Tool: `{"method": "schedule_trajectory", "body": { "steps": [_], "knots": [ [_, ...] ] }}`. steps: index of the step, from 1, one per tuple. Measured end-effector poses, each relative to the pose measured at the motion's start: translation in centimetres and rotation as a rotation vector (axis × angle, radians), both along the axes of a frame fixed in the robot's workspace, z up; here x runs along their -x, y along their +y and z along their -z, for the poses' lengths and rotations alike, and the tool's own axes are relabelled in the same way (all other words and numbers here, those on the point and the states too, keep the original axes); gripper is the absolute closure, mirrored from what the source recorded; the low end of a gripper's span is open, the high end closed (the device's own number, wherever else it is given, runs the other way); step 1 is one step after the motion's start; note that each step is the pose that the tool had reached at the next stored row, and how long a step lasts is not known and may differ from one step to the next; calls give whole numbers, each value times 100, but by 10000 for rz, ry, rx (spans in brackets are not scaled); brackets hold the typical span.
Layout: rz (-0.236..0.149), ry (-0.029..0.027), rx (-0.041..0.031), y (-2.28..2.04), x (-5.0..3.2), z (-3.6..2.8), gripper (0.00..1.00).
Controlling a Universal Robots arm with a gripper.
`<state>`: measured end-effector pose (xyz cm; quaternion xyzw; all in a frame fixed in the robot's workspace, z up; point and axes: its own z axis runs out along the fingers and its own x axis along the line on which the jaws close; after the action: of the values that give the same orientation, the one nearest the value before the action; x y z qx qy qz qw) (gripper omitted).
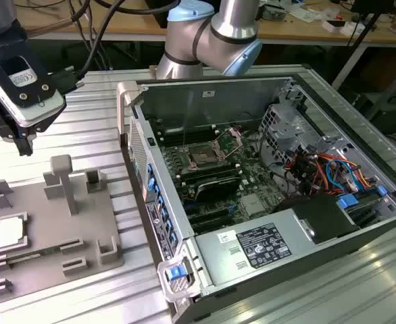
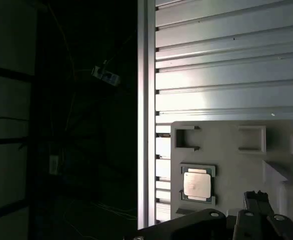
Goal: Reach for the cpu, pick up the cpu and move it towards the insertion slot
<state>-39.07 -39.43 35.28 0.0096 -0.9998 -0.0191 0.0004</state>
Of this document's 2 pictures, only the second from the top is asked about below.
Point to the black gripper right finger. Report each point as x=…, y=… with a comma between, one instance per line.
x=286, y=227

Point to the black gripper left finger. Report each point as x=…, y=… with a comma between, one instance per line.
x=186, y=225

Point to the silver CPU green edge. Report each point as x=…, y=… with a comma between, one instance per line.
x=196, y=183

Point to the grey plastic parts rack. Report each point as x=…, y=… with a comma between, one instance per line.
x=236, y=175

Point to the grey power strip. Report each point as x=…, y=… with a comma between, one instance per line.
x=106, y=76

